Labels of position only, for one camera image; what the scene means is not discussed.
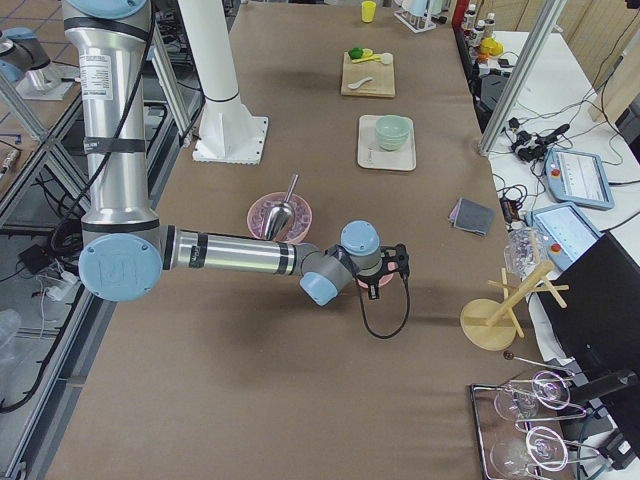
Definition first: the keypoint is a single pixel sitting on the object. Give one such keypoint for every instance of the white ceramic spoon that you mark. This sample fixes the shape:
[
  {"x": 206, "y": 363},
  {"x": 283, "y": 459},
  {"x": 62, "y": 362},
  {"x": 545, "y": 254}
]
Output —
[{"x": 358, "y": 84}]

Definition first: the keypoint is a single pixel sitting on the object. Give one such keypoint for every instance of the large pink bowl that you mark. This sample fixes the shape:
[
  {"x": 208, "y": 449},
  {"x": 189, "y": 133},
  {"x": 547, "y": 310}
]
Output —
[{"x": 302, "y": 221}]

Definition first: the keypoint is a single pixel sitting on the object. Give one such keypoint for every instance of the aluminium frame post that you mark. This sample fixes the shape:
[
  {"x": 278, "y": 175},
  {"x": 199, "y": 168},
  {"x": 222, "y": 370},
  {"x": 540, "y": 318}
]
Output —
[{"x": 532, "y": 48}]

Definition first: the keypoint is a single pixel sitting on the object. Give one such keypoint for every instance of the small pink bowl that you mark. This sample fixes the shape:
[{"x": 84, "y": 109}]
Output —
[{"x": 382, "y": 282}]

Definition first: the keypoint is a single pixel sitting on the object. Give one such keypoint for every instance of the blue teach pendant far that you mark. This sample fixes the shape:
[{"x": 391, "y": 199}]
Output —
[{"x": 578, "y": 177}]

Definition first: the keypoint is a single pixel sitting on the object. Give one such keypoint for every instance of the cream rabbit tray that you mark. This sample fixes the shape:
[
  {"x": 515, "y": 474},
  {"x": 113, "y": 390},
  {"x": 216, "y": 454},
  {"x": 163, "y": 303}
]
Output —
[{"x": 370, "y": 155}]

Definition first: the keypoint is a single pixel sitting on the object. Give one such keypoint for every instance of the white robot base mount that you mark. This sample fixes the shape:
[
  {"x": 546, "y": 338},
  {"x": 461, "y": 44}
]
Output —
[{"x": 229, "y": 133}]

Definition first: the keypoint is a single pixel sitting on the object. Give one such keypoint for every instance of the upper wine glass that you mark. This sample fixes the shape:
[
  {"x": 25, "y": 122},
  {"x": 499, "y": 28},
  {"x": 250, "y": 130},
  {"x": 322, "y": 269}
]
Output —
[{"x": 523, "y": 399}]

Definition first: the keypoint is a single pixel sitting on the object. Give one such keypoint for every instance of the blue teach pendant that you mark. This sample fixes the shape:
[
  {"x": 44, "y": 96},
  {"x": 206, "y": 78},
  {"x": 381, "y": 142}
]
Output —
[
  {"x": 567, "y": 233},
  {"x": 578, "y": 177}
]

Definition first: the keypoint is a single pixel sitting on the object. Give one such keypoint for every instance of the grey folded cloth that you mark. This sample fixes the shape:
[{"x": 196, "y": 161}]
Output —
[{"x": 471, "y": 217}]

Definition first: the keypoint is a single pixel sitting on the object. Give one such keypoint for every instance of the green lime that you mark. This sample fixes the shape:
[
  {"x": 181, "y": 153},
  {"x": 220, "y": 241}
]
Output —
[{"x": 355, "y": 53}]

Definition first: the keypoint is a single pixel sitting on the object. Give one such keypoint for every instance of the black glass rack tray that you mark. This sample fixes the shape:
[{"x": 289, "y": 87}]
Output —
[{"x": 491, "y": 428}]

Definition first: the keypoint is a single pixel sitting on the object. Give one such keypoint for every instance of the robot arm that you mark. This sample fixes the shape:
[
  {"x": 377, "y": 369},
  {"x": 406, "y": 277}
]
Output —
[
  {"x": 21, "y": 52},
  {"x": 125, "y": 246}
]

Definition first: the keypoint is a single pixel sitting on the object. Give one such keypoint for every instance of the metal ice scoop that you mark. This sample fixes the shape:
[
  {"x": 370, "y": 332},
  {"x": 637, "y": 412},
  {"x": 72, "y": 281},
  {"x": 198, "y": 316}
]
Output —
[{"x": 281, "y": 216}]

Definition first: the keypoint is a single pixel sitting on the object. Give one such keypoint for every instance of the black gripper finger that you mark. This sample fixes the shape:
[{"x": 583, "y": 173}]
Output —
[{"x": 373, "y": 292}]

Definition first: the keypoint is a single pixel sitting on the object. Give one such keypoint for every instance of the wine glass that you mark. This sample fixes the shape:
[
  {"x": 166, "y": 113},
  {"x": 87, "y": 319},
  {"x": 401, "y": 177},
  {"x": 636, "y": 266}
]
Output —
[
  {"x": 541, "y": 451},
  {"x": 523, "y": 399}
]

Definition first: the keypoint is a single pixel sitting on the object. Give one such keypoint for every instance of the lower wine glass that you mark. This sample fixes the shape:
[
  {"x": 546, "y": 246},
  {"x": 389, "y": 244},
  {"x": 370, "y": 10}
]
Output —
[{"x": 541, "y": 451}]

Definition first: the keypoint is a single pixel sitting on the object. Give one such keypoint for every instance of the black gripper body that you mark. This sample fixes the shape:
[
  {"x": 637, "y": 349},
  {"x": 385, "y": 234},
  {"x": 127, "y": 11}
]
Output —
[{"x": 372, "y": 282}]

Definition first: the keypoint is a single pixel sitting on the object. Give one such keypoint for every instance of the wooden cutting board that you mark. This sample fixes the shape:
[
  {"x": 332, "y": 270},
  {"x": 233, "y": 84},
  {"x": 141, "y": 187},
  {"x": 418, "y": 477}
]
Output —
[{"x": 373, "y": 76}]

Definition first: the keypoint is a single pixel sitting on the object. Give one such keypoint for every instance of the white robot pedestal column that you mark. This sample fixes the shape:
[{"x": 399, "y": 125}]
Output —
[{"x": 208, "y": 37}]

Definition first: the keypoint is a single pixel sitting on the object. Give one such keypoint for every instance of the green stacked bowls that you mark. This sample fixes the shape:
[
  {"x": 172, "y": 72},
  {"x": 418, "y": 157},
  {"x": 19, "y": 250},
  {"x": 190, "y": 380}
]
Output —
[{"x": 392, "y": 131}]

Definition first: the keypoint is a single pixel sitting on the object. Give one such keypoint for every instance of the yellow plastic cup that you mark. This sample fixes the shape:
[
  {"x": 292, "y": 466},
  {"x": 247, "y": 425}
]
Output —
[{"x": 368, "y": 11}]

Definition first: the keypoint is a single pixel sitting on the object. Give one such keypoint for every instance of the black monitor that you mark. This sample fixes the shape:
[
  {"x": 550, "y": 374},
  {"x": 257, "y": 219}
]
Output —
[{"x": 599, "y": 327}]

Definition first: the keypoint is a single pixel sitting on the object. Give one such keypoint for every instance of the wooden cup tree stand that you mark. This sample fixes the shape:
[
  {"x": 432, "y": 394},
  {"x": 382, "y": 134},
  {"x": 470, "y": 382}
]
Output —
[{"x": 493, "y": 325}]

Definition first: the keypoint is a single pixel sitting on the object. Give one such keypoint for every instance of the blue teach pendant near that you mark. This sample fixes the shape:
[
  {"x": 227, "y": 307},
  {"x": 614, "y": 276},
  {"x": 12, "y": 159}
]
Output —
[{"x": 567, "y": 233}]

